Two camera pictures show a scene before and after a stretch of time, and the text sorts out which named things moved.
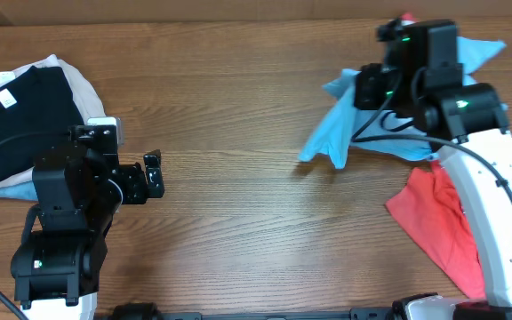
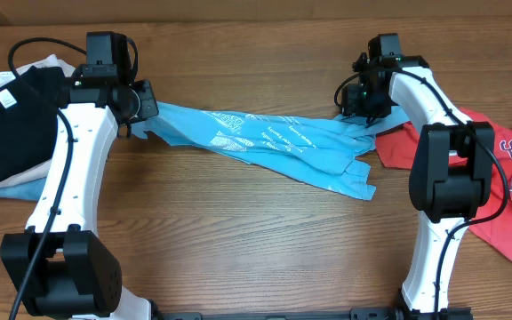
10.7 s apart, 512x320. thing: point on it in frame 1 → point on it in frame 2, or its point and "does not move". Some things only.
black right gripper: x=364 y=82 does not move
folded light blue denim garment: x=23 y=191 does not move
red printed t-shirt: x=427 y=205 → x=395 y=146
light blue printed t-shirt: x=342 y=124 → x=325 y=150
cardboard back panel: x=37 y=12 does not move
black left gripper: x=138 y=191 → x=149 y=107
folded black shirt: x=41 y=100 does not move
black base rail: x=146 y=311 does not move
